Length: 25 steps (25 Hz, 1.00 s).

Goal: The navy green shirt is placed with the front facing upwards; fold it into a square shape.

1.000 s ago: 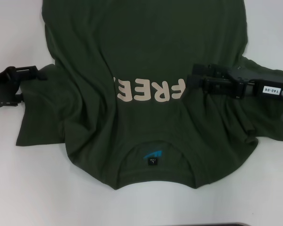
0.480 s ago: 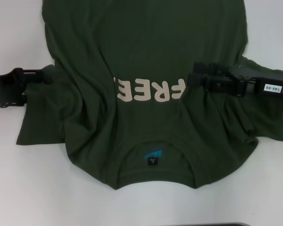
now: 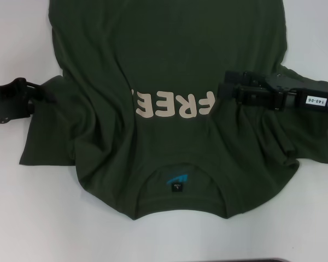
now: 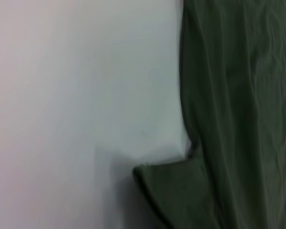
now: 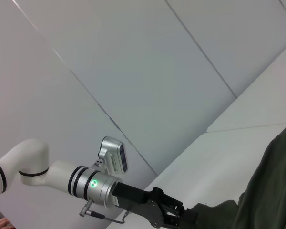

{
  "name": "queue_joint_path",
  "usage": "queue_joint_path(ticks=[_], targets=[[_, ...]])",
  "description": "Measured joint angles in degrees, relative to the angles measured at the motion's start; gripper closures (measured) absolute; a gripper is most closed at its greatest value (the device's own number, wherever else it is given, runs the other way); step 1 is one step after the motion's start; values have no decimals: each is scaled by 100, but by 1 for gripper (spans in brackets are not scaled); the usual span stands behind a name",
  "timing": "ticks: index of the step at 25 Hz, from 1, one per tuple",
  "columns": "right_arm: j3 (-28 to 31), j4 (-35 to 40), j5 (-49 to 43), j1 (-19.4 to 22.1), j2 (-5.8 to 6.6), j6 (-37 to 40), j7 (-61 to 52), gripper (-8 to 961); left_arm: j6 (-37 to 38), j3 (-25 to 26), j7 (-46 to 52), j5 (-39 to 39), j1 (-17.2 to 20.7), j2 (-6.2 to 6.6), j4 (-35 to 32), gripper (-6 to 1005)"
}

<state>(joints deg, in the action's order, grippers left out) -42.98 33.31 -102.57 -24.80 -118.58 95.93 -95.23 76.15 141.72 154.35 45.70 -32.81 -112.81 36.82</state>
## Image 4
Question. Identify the dark green FREE print t-shirt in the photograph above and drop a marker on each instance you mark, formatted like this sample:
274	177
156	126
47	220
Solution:
240	95

